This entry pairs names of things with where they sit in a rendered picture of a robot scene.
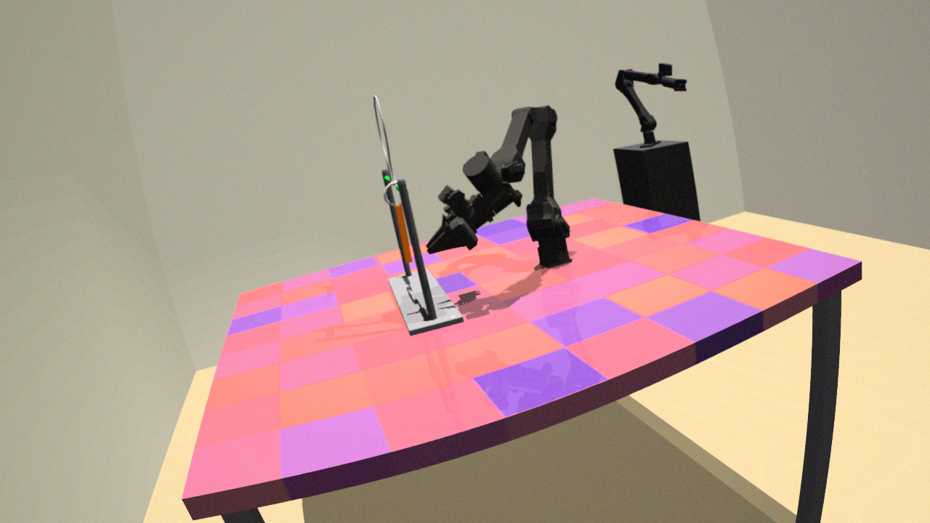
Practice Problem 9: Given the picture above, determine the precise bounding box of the orange handle with grey loop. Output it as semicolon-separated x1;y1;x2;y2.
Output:
384;181;412;264

